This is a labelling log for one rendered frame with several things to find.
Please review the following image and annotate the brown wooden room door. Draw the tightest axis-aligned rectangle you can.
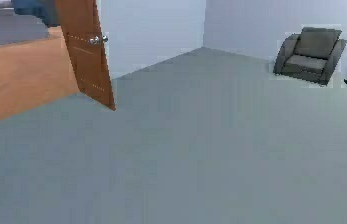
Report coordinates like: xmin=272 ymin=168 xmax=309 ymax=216
xmin=54 ymin=0 xmax=117 ymax=112

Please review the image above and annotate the silver round door knob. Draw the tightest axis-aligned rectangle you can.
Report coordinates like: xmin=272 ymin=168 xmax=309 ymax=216
xmin=88 ymin=34 xmax=109 ymax=46

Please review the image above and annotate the grey armchair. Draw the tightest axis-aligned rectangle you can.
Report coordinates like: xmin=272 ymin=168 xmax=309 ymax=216
xmin=273 ymin=26 xmax=347 ymax=86

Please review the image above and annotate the blue sofa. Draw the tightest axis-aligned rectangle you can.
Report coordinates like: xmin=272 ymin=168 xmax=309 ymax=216
xmin=11 ymin=0 xmax=62 ymax=28

